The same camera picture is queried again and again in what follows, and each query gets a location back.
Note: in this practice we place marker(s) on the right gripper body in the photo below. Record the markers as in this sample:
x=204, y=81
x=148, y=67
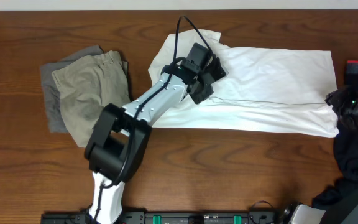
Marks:
x=346, y=103

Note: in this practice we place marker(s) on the black mounting rail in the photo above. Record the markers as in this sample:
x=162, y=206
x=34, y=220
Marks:
x=261, y=217

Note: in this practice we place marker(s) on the black garment pile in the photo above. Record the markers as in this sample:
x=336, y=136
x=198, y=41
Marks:
x=346, y=156

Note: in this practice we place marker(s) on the grey folded garment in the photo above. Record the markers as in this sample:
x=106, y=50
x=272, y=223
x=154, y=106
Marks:
x=50, y=91

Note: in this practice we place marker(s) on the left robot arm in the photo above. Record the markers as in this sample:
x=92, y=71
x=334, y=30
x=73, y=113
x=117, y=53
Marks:
x=120, y=136

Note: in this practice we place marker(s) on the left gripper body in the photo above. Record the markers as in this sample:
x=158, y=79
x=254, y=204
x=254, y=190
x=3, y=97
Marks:
x=202, y=92

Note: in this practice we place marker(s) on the khaki folded shorts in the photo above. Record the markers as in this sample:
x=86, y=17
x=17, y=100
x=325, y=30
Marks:
x=86, y=86

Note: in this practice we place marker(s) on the white t-shirt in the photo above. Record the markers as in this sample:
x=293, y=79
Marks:
x=268, y=90

